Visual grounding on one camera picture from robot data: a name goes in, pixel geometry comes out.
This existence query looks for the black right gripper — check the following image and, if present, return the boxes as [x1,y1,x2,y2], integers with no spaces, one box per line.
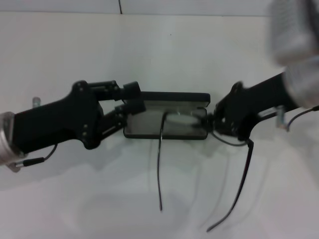
[210,72,295,141]

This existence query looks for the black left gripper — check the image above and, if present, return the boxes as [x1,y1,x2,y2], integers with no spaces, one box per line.
[12,80,147,156]

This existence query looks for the black glasses case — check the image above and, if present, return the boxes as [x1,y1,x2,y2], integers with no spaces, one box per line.
[123,91,211,140]

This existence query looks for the black glasses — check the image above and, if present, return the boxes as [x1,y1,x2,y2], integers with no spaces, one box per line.
[157,112,255,232]

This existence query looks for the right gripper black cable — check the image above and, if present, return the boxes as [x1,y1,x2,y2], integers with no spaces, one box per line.
[276,106,319,131]

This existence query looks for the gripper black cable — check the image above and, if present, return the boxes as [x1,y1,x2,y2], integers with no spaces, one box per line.
[276,106,319,131]
[14,143,58,167]

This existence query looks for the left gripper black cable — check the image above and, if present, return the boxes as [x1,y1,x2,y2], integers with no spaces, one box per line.
[14,143,58,167]

